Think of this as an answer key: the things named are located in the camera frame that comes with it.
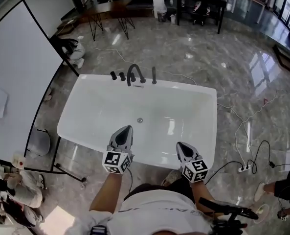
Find white bathtub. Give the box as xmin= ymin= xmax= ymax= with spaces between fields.
xmin=56 ymin=73 xmax=218 ymax=170

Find dark floor platform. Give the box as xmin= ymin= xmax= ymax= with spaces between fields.
xmin=271 ymin=44 xmax=290 ymax=80

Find black power cable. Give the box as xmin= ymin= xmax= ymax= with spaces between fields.
xmin=204 ymin=161 xmax=245 ymax=185

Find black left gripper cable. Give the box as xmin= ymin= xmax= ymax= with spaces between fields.
xmin=127 ymin=168 xmax=134 ymax=193

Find black charger cable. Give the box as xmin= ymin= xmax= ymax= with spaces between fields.
xmin=246 ymin=140 xmax=290 ymax=175

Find white box with red button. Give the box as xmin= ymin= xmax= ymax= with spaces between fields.
xmin=12 ymin=153 xmax=27 ymax=168

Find person's left forearm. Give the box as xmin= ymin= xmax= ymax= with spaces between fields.
xmin=89 ymin=171 xmax=123 ymax=214

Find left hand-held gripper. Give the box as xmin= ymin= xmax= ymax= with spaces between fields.
xmin=102 ymin=125 xmax=135 ymax=175

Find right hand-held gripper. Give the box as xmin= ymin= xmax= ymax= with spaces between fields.
xmin=176 ymin=142 xmax=209 ymax=184

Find wooden table with hairpin legs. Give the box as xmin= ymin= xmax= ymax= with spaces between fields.
xmin=82 ymin=0 xmax=135 ymax=42

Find person's black shorts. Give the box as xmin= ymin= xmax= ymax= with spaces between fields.
xmin=124 ymin=183 xmax=197 ymax=205

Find black harness strap buckle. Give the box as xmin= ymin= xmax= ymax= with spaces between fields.
xmin=89 ymin=225 xmax=108 ymax=235

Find person's right forearm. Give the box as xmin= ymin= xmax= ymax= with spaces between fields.
xmin=190 ymin=180 xmax=213 ymax=205

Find pink and white round dish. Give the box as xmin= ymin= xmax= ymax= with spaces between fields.
xmin=253 ymin=203 xmax=270 ymax=226

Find person's white t-shirt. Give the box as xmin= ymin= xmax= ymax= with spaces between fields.
xmin=71 ymin=189 xmax=248 ymax=235

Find person's shoe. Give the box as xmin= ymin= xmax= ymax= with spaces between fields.
xmin=161 ymin=169 xmax=182 ymax=187

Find grey round seat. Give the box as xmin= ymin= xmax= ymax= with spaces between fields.
xmin=27 ymin=128 xmax=50 ymax=156

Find white power strip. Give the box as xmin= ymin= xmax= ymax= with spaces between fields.
xmin=237 ymin=164 xmax=254 ymax=173

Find white board with black frame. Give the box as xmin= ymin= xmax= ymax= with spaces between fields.
xmin=0 ymin=0 xmax=87 ymax=182

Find black chest rig mount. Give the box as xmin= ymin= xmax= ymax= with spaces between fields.
xmin=209 ymin=216 xmax=248 ymax=235

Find black phone on mount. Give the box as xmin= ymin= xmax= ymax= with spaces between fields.
xmin=198 ymin=197 xmax=259 ymax=221

